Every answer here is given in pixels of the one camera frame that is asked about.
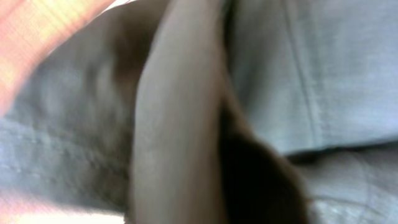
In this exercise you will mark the grey shorts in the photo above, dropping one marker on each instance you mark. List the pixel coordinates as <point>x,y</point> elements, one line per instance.
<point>213,112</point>

